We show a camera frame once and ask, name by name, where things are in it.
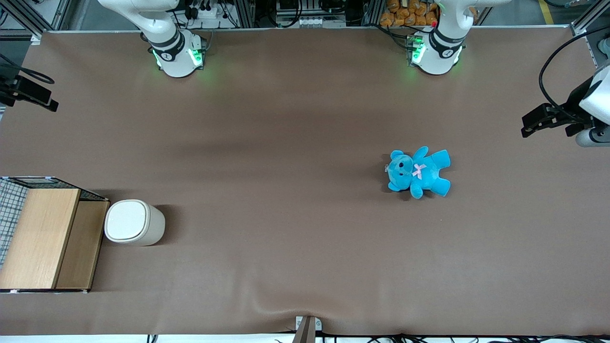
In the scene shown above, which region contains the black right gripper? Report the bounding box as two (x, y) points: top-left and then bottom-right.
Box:
(0, 64), (59, 113)

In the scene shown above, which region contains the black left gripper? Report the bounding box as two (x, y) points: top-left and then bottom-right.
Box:
(521, 81), (597, 139)

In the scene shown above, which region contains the white lidded trash can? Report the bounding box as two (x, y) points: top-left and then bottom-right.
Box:
(104, 199), (166, 247)

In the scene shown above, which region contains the grey cylindrical wrist attachment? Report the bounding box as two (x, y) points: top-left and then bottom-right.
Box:
(575, 128), (610, 148)

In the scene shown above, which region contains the blue plush teddy bear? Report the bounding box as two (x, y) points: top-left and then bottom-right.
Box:
(385, 146), (452, 200)

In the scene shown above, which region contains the light wooden shelf box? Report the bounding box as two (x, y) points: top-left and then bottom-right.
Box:
(0, 188), (111, 293)

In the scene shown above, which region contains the pile of orange plush toys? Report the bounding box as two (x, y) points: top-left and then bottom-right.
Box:
(379, 0), (440, 28)

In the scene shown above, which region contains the white power strip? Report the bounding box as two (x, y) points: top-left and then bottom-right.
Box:
(187, 4), (225, 22)

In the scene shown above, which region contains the brown table cover cloth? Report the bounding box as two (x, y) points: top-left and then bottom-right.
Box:
(0, 26), (610, 337)

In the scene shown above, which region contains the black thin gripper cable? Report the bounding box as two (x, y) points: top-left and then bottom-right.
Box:
(0, 53), (56, 85)

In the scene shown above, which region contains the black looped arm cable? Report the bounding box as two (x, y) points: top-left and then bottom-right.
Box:
(539, 25), (610, 123)

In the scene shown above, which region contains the aluminium frame profile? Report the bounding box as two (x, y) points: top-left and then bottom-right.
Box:
(0, 0), (72, 40)
(569, 0), (610, 37)

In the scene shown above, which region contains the black wire mesh basket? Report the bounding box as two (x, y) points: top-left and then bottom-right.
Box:
(0, 176), (110, 270)

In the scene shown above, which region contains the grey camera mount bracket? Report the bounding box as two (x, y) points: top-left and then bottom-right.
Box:
(294, 315), (323, 343)

